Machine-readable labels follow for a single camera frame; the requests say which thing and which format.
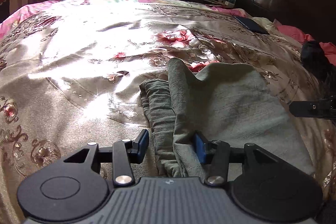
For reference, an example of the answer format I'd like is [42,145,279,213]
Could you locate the floral satin bedspread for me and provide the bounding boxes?
[1,0,335,223]

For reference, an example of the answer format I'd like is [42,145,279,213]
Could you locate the olive green pants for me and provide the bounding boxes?
[139,58,314,178]

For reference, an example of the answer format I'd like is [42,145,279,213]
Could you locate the pink pillow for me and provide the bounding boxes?
[273,20,336,65]

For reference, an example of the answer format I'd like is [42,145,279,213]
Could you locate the black flat tablet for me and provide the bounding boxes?
[234,16,269,35]

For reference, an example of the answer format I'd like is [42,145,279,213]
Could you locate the dark wooden headboard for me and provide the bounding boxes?
[235,0,336,43]

